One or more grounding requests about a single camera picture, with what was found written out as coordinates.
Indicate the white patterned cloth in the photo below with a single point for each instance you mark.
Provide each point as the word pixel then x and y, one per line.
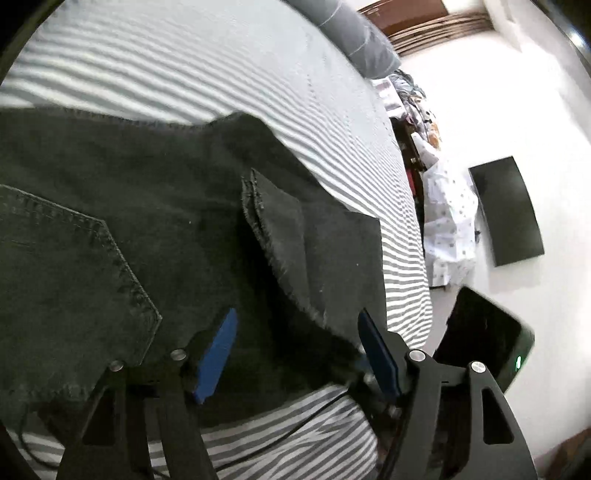
pixel 450 221

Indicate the brown wooden door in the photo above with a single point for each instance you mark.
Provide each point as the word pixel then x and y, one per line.
pixel 406 9

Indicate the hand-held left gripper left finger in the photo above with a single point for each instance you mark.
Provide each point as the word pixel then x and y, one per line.
pixel 214 355

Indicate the dark denim pants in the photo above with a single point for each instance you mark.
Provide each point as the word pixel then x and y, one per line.
pixel 138 240

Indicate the black wall television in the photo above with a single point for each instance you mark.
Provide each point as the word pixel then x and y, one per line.
pixel 505 212

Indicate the grey white striped bed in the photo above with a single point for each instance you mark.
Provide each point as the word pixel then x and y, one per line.
pixel 184 55

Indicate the rolled grey checked duvet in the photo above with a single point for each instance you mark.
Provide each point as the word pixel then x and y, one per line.
pixel 360 41

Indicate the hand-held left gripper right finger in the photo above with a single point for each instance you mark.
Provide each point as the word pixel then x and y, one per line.
pixel 378 355

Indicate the brown striped curtain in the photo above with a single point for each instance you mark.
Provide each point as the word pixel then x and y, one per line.
pixel 438 34

